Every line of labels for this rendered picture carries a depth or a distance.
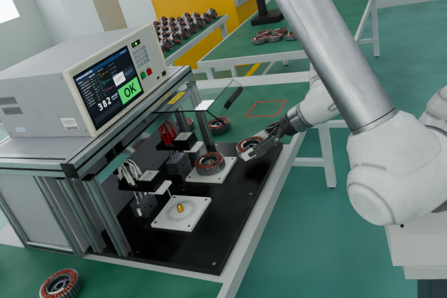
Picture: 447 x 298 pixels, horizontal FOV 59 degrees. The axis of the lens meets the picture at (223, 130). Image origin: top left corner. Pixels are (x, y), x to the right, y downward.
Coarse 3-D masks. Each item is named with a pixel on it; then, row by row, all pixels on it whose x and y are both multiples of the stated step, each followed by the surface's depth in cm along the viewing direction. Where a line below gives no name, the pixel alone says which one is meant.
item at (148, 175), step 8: (144, 176) 126; (152, 176) 125; (160, 176) 127; (128, 184) 129; (136, 184) 127; (144, 184) 124; (152, 184) 123; (160, 184) 127; (168, 184) 127; (144, 192) 135; (152, 192) 125; (160, 192) 124; (136, 200) 131
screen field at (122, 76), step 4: (128, 68) 126; (132, 68) 128; (124, 72) 125; (128, 72) 126; (132, 72) 128; (116, 76) 121; (120, 76) 123; (124, 76) 125; (128, 76) 126; (116, 80) 121; (120, 80) 123; (116, 84) 121
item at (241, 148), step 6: (246, 138) 147; (252, 138) 147; (258, 138) 146; (264, 138) 145; (240, 144) 145; (246, 144) 146; (252, 144) 145; (240, 150) 141; (246, 150) 140; (240, 156) 142; (258, 156) 140
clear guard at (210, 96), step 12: (192, 84) 148; (204, 84) 145; (216, 84) 142; (228, 84) 139; (240, 84) 143; (192, 96) 137; (204, 96) 134; (216, 96) 132; (228, 96) 134; (240, 96) 138; (156, 108) 136; (168, 108) 133; (180, 108) 130; (192, 108) 128; (204, 108) 125; (216, 108) 127; (228, 108) 130; (228, 120) 126
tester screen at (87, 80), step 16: (112, 64) 120; (128, 64) 127; (80, 80) 109; (96, 80) 114; (112, 80) 120; (128, 80) 126; (96, 96) 114; (112, 96) 120; (96, 112) 114; (112, 112) 120
